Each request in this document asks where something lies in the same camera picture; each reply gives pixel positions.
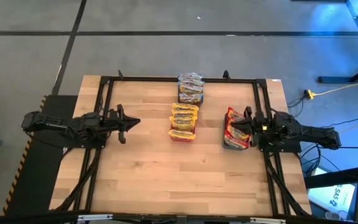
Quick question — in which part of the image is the black desk beam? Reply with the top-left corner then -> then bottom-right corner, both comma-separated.
303,164 -> 358,189

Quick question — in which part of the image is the red plastic bin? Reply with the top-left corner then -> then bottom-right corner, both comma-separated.
169,119 -> 197,143

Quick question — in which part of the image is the yellow extension cord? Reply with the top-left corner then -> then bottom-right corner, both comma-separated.
314,77 -> 358,97

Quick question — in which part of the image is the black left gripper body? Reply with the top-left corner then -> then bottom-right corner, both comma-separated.
104,103 -> 127,145

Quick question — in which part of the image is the silver frame bracket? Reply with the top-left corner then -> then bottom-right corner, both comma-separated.
249,217 -> 287,224
77,213 -> 114,222

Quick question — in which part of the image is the dark grey plastic bin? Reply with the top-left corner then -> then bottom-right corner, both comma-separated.
178,73 -> 204,108

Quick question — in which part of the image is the black hazard-striped floor mat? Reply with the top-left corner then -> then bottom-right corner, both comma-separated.
2,95 -> 79,217

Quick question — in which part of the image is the white printed sign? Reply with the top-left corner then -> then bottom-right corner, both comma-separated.
308,167 -> 358,215

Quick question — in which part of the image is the teal plastic bin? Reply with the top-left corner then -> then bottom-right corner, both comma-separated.
222,116 -> 254,152

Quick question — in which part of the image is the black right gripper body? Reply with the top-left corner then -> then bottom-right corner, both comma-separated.
243,106 -> 275,148

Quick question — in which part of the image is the black neighbouring desk frame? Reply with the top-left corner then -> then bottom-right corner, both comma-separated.
318,0 -> 358,85

